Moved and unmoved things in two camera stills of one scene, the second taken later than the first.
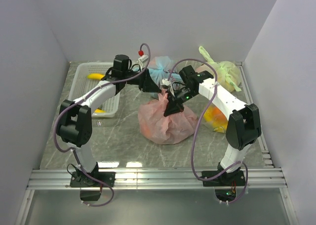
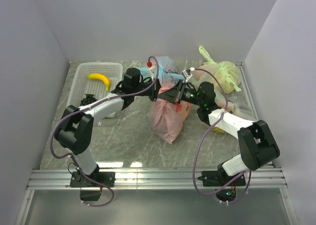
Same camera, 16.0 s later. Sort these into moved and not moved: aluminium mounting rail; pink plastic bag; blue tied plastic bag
Moved: pink plastic bag
Not moved: blue tied plastic bag; aluminium mounting rail
